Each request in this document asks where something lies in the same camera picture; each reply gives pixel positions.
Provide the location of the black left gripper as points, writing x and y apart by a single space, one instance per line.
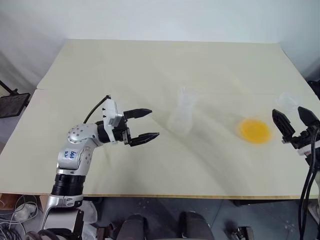
122 133

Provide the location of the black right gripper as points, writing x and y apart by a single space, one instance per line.
303 138

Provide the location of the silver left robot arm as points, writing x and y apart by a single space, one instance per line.
75 135

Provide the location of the clear plastic cup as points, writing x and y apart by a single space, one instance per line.
181 115

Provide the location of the yellow round lid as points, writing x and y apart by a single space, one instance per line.
255 130

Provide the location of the clear plastic bag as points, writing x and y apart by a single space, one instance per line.
89 212

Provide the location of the dark rounded shape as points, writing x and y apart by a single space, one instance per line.
133 227
196 226

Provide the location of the black mesh tray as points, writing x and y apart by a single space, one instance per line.
12 105

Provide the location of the black metal rod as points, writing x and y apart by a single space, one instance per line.
7 87

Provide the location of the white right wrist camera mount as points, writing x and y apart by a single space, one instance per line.
308 150

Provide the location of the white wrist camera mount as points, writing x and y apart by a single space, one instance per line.
308 150
110 113

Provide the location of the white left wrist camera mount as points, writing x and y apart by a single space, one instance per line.
110 113

